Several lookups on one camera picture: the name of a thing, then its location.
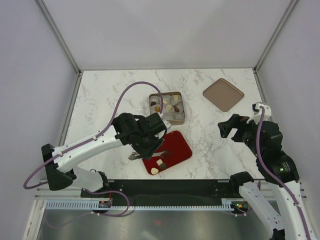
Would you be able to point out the right aluminium frame post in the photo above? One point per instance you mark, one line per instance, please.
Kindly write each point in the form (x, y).
(276, 33)

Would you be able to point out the dark heart chocolate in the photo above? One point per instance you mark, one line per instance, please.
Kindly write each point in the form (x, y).
(163, 166)

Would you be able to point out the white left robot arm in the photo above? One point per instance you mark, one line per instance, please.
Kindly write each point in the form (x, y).
(62, 162)

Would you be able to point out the gold square tin box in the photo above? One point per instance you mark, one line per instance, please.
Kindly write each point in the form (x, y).
(173, 117)

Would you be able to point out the white rounded chocolate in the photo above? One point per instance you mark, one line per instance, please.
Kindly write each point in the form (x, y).
(154, 171)

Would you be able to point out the red rectangular tray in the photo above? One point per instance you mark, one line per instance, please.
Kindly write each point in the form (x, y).
(179, 152)

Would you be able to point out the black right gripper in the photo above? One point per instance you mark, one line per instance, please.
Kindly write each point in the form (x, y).
(225, 127)

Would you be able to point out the round white chocolate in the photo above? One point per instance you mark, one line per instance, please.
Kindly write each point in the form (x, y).
(176, 98)

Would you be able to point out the metal tongs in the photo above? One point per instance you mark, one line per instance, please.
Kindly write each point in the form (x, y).
(135, 155)

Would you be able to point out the aluminium frame post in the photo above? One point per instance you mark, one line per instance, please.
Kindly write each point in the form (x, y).
(276, 33)
(57, 34)

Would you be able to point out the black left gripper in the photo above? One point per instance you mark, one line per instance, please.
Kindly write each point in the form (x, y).
(149, 152)

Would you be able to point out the white slotted cable duct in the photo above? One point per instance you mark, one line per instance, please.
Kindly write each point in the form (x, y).
(97, 205)

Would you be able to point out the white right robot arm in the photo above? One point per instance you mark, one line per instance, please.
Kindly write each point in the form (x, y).
(264, 140)

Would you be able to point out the white square ridged chocolate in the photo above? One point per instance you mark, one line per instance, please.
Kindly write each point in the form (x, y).
(159, 162)

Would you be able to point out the gold tin lid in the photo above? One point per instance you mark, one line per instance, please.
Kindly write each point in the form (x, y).
(223, 94)

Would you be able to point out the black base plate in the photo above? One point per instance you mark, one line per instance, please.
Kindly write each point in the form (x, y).
(174, 192)

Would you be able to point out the brown square chocolate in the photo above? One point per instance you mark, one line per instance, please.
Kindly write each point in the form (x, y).
(176, 109)

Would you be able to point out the left aluminium frame post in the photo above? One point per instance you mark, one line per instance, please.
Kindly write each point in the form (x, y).
(57, 34)

